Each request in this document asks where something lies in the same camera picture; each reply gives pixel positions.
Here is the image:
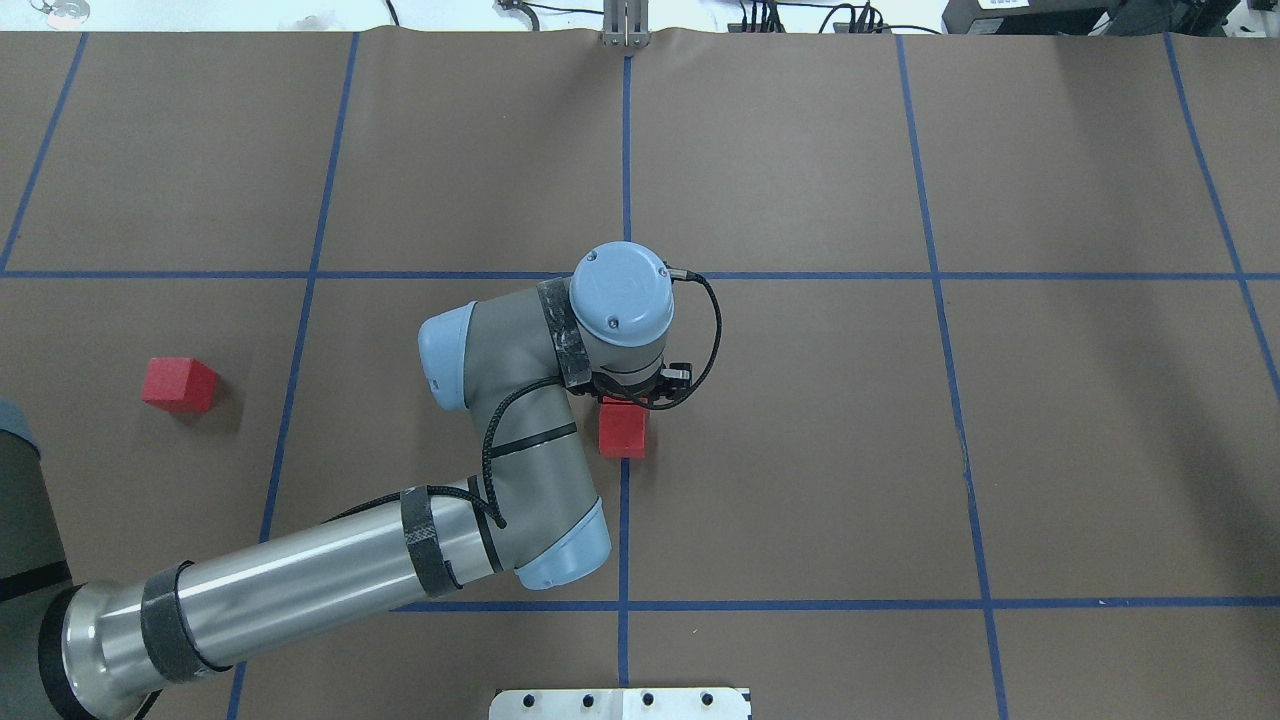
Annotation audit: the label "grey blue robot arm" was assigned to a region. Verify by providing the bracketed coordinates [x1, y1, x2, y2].
[3, 242, 707, 719]

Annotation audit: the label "black equipment box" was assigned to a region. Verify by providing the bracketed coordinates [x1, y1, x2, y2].
[941, 1, 1240, 37]

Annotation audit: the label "silver round metal disc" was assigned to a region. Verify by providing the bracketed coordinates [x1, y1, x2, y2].
[28, 0, 91, 31]

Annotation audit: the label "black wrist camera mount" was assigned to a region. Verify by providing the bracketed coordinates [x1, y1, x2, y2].
[654, 363, 694, 398]

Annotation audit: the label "metal clamp bracket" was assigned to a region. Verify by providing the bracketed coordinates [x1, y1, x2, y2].
[600, 0, 652, 49]

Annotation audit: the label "black power cables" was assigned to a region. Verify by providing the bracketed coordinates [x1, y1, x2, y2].
[495, 0, 946, 37]

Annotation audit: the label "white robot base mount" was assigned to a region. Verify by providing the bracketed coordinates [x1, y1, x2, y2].
[488, 687, 754, 719]

